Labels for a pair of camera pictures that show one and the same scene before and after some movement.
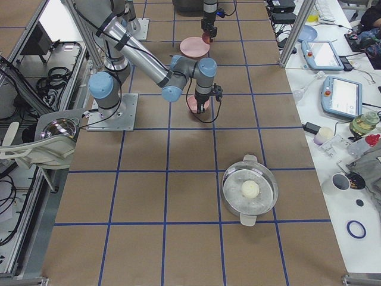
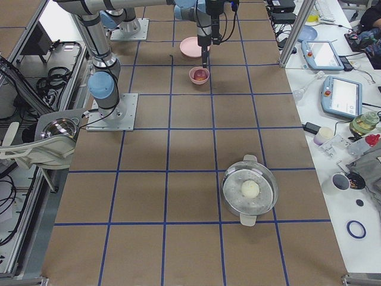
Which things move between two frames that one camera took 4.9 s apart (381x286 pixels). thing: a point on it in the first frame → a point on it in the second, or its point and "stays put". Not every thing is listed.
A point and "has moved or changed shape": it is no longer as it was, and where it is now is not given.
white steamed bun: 250,189 stays put
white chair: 53,152 stays put
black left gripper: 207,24 → 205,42
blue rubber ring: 350,232 stays put
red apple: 206,37 has moved or changed shape
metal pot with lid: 249,187 stays put
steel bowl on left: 62,127 stays put
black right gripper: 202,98 → 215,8
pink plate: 194,47 stays put
